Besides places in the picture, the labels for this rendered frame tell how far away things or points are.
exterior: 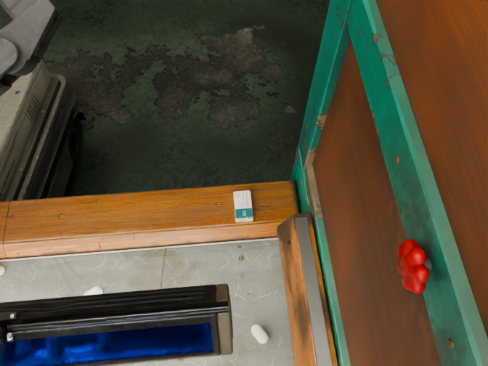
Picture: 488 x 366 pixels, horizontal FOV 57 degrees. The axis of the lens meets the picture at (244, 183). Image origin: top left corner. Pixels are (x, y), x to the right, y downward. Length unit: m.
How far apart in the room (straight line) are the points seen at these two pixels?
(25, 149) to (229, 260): 0.91
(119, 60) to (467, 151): 2.00
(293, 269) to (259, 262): 0.12
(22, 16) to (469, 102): 0.62
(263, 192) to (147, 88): 1.28
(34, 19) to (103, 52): 1.55
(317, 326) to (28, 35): 0.62
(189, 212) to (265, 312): 0.24
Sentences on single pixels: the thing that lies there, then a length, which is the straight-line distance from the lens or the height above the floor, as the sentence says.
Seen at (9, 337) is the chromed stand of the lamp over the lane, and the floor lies 1.11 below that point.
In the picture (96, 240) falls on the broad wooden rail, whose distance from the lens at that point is 0.93.
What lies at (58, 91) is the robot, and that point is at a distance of 1.73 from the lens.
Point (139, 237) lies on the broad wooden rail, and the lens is 0.91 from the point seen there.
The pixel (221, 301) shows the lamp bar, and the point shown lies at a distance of 0.49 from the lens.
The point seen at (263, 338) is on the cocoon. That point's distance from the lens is 0.84.
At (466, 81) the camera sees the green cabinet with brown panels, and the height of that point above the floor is 1.35.
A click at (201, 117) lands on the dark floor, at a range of 1.98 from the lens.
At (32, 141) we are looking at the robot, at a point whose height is 0.36.
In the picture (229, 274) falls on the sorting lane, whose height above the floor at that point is 0.74.
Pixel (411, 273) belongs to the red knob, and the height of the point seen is 1.25.
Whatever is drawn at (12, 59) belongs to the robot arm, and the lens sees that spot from 0.74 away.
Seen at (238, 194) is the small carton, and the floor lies 0.78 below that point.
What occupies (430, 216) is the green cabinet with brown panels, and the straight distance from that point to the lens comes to 0.38.
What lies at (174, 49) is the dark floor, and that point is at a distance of 2.25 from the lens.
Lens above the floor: 1.59
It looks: 62 degrees down
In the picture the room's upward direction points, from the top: 2 degrees clockwise
